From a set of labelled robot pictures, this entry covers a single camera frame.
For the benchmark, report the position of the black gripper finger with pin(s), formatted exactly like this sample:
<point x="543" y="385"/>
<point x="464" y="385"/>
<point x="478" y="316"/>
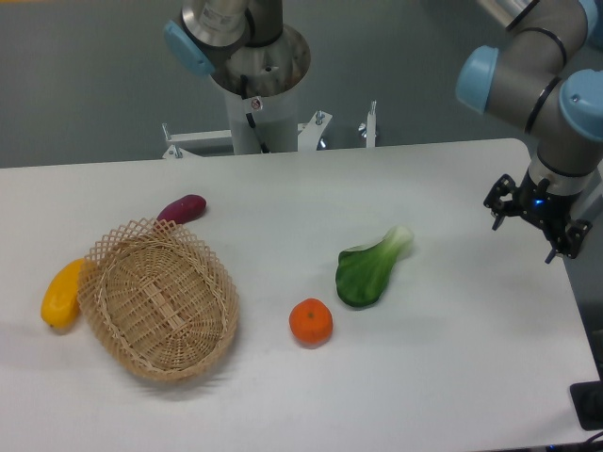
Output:
<point x="566" y="237"/>
<point x="500" y="200"/>

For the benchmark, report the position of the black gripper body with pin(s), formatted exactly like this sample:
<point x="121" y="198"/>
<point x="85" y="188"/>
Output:
<point x="542" y="206"/>

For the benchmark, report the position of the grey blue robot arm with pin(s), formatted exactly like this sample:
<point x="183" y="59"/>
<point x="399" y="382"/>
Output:
<point x="257" y="62"/>

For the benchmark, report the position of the green bok choy vegetable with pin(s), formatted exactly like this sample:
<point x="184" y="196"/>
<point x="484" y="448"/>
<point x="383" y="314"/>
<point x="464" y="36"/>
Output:
<point x="363" y="272"/>

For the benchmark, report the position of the black device at table edge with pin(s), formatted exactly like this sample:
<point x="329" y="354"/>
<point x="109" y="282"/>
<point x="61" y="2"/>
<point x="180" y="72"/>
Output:
<point x="587" y="401"/>

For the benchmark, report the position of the orange tangerine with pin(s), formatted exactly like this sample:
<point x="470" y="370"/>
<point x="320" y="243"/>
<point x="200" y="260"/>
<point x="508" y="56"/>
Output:
<point x="311" y="322"/>

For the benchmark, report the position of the purple sweet potato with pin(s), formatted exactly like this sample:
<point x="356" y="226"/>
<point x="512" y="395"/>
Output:
<point x="184" y="210"/>

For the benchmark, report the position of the woven wicker basket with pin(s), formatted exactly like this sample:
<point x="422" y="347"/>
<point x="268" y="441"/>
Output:
<point x="159" y="300"/>

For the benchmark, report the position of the yellow mango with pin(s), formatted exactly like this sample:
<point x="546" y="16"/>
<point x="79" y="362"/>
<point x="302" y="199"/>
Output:
<point x="59" y="306"/>

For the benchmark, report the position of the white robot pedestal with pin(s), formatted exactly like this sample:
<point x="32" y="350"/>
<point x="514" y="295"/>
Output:
<point x="263" y="124"/>

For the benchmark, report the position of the white mounting bracket frame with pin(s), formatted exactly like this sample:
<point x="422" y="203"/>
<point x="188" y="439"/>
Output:
<point x="311" y="137"/>

